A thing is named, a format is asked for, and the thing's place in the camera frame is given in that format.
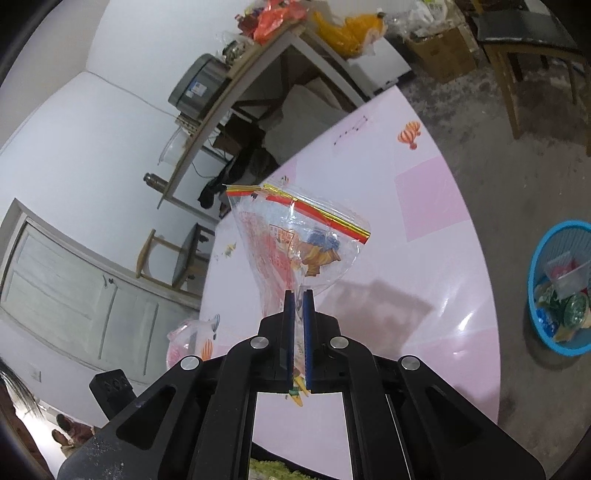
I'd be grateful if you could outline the clear zip bag red stripe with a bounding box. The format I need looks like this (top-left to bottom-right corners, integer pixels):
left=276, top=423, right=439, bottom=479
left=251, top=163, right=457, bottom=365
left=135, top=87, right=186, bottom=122
left=226, top=183, right=370, bottom=393

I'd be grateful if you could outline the green and white sleeve forearm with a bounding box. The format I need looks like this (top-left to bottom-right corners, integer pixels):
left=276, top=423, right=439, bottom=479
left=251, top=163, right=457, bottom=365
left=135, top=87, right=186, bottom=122
left=249, top=459, right=312, bottom=480

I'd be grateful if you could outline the blue trash basket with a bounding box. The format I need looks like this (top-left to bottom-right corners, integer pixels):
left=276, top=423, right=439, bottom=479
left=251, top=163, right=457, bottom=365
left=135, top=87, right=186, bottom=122
left=527, top=220, right=590, bottom=357

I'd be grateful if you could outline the cardboard box with trash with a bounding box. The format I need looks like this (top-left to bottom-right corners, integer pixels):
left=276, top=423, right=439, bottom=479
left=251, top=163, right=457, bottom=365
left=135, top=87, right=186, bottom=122
left=388, top=1, right=478, bottom=84

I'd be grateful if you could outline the pink plastic bag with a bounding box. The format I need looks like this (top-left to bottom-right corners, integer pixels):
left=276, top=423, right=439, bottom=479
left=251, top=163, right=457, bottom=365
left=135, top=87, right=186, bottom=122
left=165, top=315, right=219, bottom=369

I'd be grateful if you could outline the white door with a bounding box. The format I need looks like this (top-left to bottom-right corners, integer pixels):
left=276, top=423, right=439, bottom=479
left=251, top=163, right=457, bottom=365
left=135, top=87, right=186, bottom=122
left=1, top=201, right=197, bottom=382

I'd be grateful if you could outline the metal thermos bottle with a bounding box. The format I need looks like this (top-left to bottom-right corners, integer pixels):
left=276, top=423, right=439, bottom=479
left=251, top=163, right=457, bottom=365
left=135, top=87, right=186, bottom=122
left=143, top=173, right=168, bottom=193

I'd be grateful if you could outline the clear glass bowl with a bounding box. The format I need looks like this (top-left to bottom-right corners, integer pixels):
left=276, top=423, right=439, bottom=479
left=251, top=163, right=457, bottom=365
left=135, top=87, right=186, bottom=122
left=158, top=127, right=190, bottom=166

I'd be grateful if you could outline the grey rice cooker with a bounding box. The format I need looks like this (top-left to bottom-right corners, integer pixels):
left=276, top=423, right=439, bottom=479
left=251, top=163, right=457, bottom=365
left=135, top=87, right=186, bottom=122
left=168, top=54, right=229, bottom=121

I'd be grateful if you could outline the grey side table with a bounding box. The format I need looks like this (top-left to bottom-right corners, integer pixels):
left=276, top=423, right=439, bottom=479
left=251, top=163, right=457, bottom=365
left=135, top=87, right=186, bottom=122
left=156, top=25, right=371, bottom=211

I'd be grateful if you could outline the white cabinet box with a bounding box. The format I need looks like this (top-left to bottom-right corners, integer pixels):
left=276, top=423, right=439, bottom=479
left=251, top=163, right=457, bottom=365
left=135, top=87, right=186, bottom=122
left=346, top=38, right=412, bottom=97

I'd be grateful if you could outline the yellow plastic bag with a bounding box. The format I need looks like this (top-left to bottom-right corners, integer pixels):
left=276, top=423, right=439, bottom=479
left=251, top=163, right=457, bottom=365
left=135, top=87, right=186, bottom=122
left=311, top=11, right=388, bottom=59

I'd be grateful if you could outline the wooden chair black seat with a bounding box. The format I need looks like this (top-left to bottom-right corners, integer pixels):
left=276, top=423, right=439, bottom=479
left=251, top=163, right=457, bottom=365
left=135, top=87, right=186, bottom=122
left=469, top=0, right=591, bottom=156

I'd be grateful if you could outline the red plastic bag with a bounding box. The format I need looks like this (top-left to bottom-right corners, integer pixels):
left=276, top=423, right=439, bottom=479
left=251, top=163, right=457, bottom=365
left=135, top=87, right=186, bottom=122
left=235, top=1, right=308, bottom=45

